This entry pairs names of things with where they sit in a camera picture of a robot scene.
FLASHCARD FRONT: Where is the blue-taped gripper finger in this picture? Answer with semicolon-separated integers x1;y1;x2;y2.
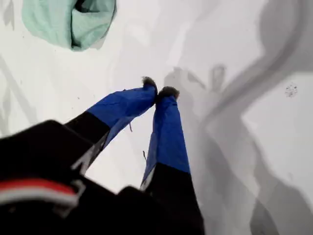
64;76;158;175
139;86;205;235

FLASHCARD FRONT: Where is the pale green T-shirt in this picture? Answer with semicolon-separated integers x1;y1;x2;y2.
21;0;117;52

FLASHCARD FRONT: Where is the red white wire, arm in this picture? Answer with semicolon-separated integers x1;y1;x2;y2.
0;179;86;212

